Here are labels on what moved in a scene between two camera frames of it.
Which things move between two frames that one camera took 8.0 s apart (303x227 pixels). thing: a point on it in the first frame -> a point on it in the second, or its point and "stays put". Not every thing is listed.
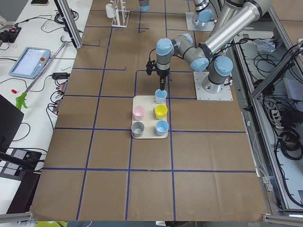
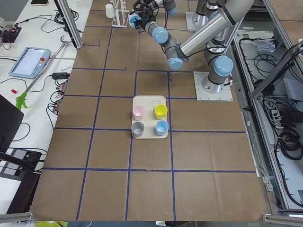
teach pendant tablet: (31, 63) stays put
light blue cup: (160, 96) -> (132, 17)
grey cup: (137, 129) stays put
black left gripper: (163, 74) -> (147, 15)
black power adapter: (60, 75) stays put
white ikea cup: (110, 11) stays put
